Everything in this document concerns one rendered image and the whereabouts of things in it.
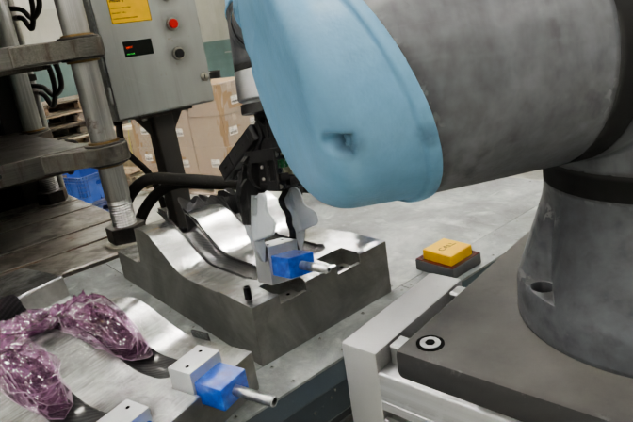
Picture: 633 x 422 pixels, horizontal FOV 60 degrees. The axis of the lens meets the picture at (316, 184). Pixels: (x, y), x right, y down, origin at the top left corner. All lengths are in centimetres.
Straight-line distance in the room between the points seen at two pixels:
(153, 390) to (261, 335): 16
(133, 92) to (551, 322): 136
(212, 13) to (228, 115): 520
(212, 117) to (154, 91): 313
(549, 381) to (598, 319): 4
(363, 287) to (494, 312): 52
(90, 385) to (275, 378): 22
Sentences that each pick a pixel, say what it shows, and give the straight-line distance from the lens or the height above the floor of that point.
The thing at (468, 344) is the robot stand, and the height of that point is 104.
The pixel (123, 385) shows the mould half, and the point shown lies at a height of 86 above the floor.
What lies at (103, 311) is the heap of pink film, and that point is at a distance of 81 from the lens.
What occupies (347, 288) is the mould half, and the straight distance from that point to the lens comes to 85.
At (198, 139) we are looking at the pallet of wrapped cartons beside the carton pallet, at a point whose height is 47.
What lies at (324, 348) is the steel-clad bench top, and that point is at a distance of 80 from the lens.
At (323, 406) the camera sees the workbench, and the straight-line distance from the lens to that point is 87.
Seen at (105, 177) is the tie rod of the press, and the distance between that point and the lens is 143.
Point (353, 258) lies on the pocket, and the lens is 87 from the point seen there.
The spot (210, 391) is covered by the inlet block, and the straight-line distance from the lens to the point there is 66.
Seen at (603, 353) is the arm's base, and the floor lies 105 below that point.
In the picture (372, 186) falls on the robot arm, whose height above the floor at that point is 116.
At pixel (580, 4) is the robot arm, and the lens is 25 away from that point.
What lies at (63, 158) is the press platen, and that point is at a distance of 142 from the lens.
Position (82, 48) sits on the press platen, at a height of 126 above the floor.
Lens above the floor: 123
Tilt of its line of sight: 15 degrees down
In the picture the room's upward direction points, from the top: 9 degrees counter-clockwise
